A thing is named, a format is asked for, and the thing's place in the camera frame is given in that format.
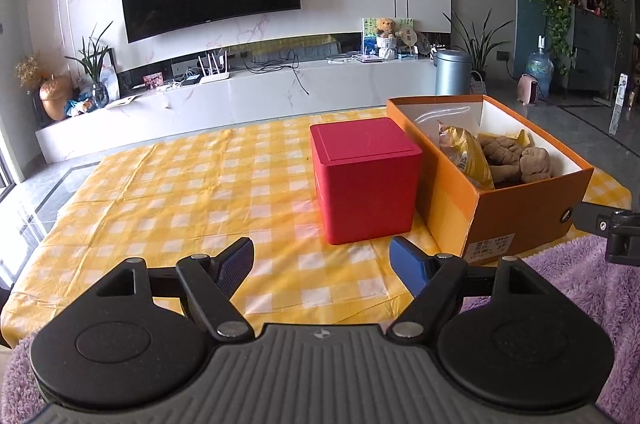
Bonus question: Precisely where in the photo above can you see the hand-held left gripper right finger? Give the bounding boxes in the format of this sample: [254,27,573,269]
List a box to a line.
[386,235,549,340]

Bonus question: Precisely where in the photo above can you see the white marble tv console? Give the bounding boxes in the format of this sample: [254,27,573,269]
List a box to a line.
[35,54,446,165]

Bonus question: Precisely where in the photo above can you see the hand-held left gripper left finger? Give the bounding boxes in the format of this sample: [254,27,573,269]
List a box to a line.
[94,237,255,340]

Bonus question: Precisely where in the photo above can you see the dark cabinet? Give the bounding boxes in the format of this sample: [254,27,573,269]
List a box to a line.
[570,4,623,92]

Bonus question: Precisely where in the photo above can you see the purple fluffy blanket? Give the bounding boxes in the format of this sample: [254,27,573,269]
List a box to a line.
[0,234,640,424]

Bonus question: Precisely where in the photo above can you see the black cables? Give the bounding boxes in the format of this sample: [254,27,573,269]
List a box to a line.
[245,54,310,96]

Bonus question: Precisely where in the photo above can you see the orange cardboard box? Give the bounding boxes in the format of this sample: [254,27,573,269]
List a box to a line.
[386,94,595,265]

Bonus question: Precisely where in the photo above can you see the brown knitted plush toy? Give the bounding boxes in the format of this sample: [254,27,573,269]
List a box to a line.
[475,135,555,185]

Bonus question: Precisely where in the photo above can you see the white upright strip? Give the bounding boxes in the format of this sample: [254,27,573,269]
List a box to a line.
[609,73,628,135]

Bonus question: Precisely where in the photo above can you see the green plant in glass vase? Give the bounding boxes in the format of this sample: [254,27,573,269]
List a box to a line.
[65,22,115,107]

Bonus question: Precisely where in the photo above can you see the red cube box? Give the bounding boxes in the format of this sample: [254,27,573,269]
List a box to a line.
[309,117,423,246]

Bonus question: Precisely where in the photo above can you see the dried flower bunch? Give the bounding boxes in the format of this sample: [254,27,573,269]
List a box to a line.
[15,53,43,90]

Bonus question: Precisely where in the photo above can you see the clear plastic bag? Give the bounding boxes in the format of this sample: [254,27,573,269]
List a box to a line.
[412,107,483,137]

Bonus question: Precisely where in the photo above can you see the blue water jug with pump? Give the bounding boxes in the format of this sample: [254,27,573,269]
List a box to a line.
[526,34,555,98]

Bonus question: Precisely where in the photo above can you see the blue green picture board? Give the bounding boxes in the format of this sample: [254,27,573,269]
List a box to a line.
[362,17,416,55]

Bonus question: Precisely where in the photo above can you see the teddy bear bouquet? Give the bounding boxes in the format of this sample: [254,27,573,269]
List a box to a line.
[375,18,401,59]

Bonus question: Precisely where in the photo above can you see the golden acorn jar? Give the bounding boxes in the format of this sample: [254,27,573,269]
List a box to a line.
[39,75,76,121]

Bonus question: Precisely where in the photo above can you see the white router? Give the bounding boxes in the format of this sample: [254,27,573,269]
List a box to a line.
[197,48,231,84]

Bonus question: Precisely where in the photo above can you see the long-leaf potted plant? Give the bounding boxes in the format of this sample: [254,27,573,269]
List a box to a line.
[442,9,516,78]

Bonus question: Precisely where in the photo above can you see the white charger cable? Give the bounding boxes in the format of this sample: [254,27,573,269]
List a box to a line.
[157,82,186,110]

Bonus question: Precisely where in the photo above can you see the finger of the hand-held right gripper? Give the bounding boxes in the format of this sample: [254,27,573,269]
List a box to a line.
[571,201,640,266]

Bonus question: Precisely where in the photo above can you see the blue snack bags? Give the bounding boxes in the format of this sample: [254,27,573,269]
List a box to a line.
[65,97,96,116]

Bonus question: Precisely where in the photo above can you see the yellow snack packet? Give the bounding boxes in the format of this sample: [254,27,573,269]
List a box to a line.
[437,121,496,191]

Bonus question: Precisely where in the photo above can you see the pink space heater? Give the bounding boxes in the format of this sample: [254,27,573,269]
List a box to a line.
[517,74,541,105]

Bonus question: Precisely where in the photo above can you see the grey metal trash can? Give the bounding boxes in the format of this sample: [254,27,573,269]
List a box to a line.
[434,49,472,96]

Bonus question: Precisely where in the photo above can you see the yellow checkered tablecloth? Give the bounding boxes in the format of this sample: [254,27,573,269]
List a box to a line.
[0,104,633,345]

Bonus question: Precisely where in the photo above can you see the white plastic package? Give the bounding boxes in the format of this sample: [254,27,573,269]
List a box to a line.
[100,67,121,100]

